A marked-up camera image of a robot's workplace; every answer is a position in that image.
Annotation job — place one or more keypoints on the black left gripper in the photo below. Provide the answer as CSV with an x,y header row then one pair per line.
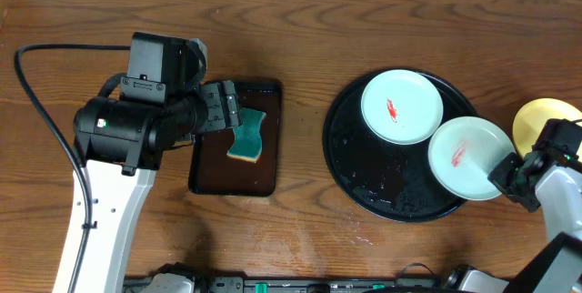
x,y
220,106

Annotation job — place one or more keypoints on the light green plate with stain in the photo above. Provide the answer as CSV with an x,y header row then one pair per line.
x,y
402,107

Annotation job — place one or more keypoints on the yellow plate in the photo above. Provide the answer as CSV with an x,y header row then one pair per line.
x,y
532,117

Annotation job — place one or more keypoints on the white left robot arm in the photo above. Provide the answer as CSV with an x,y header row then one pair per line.
x,y
119,144

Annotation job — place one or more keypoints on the rectangular black water tray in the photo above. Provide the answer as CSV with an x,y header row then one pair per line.
x,y
212,172

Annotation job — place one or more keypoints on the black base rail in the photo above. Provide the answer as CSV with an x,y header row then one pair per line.
x,y
177,277

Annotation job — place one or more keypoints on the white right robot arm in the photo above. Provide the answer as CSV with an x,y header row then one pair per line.
x,y
548,177

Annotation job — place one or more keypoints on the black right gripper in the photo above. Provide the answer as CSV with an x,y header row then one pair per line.
x,y
501,175

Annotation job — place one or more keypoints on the green yellow sponge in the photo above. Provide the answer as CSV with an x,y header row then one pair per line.
x,y
248,143

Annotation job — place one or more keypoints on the round black tray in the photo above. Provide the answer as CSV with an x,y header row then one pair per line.
x,y
388,180

